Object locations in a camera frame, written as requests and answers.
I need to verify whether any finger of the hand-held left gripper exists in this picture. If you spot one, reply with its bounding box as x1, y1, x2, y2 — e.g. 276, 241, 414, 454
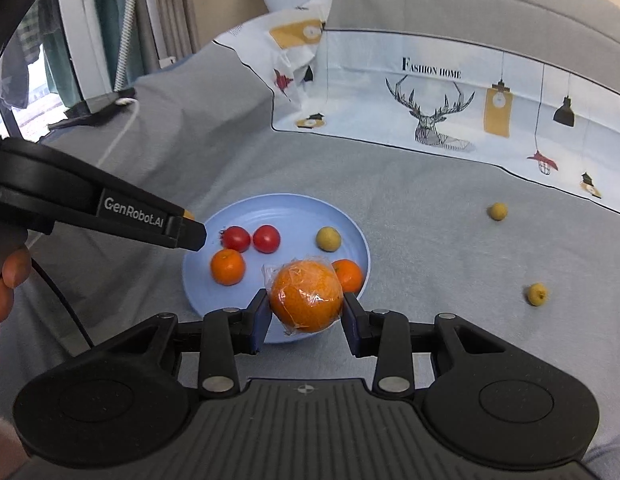
162, 214, 208, 254

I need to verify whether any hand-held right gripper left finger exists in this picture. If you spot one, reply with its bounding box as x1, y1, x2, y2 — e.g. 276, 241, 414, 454
107, 287, 271, 397

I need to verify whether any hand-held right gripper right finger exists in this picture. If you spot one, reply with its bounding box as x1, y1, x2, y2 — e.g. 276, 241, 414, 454
341, 293, 510, 396

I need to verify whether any red cherry tomato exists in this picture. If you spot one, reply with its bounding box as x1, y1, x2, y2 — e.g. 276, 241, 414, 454
253, 224, 281, 254
220, 226, 251, 253

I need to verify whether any small tangerine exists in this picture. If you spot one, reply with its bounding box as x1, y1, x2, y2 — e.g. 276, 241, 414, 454
210, 248, 247, 287
331, 259, 365, 295

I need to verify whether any plastic-wrapped orange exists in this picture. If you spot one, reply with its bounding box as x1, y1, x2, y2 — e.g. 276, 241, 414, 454
261, 257, 345, 337

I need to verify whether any blue plate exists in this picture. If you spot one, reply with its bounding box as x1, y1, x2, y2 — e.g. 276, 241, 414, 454
182, 194, 371, 346

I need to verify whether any person's left hand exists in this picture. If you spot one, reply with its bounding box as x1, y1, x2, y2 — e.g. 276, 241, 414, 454
0, 247, 32, 383

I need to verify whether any black stand base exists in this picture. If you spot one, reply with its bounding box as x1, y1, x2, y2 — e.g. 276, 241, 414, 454
47, 87, 137, 132

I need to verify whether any grey hanging shirt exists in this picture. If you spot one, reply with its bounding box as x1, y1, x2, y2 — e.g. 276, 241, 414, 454
0, 42, 31, 111

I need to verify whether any plaid hanging cloth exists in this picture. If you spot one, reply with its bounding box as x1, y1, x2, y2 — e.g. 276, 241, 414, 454
17, 7, 43, 61

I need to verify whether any dark cloth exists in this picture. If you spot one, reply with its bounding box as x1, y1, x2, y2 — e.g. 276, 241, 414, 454
0, 0, 38, 78

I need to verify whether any grey curtain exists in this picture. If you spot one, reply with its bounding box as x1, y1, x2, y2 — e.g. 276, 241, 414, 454
137, 0, 201, 68

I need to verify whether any printed bedsheet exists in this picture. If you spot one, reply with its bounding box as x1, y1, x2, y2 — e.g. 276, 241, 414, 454
271, 27, 620, 218

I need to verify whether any printed pillow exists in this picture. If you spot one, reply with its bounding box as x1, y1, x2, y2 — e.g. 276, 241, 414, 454
211, 0, 335, 128

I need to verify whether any white cable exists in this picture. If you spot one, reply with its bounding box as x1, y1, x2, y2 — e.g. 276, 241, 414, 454
96, 96, 142, 167

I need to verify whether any black cable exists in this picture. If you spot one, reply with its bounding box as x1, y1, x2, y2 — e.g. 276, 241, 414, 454
31, 257, 97, 350

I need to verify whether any white frame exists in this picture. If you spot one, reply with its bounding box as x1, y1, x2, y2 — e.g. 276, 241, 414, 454
55, 0, 141, 113

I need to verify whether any striped cord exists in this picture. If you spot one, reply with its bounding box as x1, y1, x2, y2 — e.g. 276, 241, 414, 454
114, 0, 141, 93

